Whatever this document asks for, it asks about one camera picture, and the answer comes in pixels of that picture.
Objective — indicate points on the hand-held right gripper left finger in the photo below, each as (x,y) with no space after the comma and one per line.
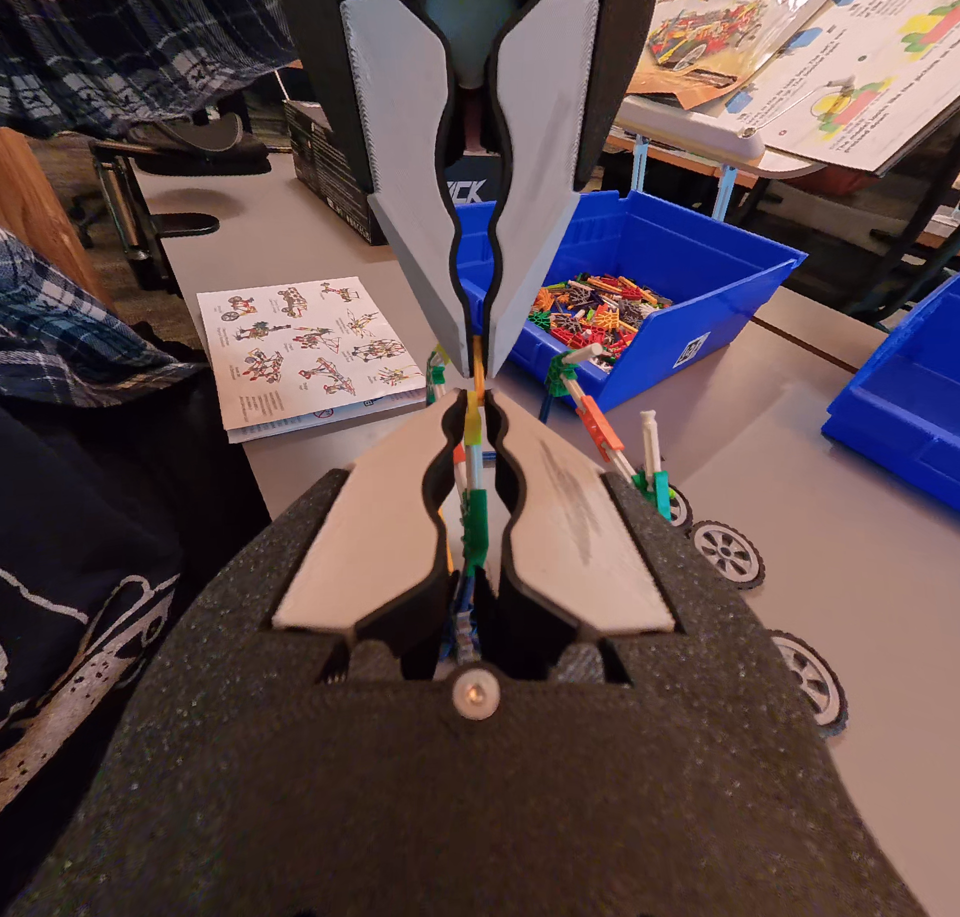
(360,549)

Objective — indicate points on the dark printed t-shirt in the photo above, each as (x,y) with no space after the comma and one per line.
(75,519)

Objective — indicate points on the yellow toy rod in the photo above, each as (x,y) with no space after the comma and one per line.
(477,362)

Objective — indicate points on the grey toy wheel black tyre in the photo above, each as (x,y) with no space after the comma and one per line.
(727,555)
(814,681)

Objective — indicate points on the toy model picture booklet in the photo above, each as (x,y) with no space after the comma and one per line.
(300,354)

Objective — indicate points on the wooden panel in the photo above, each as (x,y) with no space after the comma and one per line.
(37,197)

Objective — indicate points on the empty blue plastic bin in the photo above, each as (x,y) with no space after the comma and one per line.
(900,407)

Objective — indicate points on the plaid flannel shirt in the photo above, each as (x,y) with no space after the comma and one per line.
(60,332)

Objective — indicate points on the black office chair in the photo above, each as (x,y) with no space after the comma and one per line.
(202,144)

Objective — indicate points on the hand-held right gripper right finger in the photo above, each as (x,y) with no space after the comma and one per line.
(585,549)

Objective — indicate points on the blue plastic bin with label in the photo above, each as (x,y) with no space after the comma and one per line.
(675,272)

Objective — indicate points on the colourful toy set picture sheet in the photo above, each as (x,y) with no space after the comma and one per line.
(720,17)

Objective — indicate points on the grey toy wheel with green rod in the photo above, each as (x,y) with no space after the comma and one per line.
(679,508)

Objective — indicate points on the colourful rod and connector model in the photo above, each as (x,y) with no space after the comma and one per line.
(596,426)

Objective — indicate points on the pile of colourful toy pieces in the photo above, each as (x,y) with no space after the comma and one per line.
(600,317)

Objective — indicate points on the black printed carton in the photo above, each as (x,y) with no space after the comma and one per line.
(330,174)

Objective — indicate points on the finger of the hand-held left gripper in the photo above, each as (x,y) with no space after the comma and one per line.
(540,144)
(405,144)

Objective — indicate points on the printed instruction sheet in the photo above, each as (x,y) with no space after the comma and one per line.
(862,69)

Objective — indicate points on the white tilting side stand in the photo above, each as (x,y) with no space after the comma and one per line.
(675,129)

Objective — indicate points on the person's left forearm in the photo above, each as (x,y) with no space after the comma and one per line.
(150,32)

